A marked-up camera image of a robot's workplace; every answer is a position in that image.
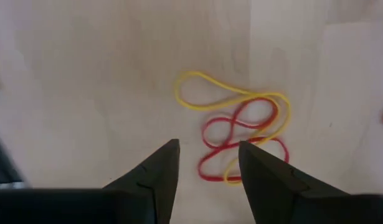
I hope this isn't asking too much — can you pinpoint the yellow rubber band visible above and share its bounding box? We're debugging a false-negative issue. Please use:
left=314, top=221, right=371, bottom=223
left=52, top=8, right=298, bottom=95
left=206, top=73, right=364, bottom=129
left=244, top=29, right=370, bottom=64
left=174, top=70, right=292, bottom=185

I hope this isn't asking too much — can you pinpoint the red rubber band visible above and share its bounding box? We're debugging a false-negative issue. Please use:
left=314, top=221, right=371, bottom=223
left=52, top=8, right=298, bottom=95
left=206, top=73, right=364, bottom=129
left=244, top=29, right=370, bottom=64
left=197, top=98, right=290, bottom=182

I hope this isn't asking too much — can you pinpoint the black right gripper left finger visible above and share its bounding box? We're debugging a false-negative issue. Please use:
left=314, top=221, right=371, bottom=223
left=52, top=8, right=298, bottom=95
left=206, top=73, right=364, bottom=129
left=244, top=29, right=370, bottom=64
left=102, top=138, right=181, bottom=224

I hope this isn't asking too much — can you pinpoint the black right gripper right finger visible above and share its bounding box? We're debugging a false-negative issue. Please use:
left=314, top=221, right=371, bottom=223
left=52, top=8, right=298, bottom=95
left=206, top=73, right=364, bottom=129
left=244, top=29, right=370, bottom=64
left=237, top=139, right=351, bottom=224

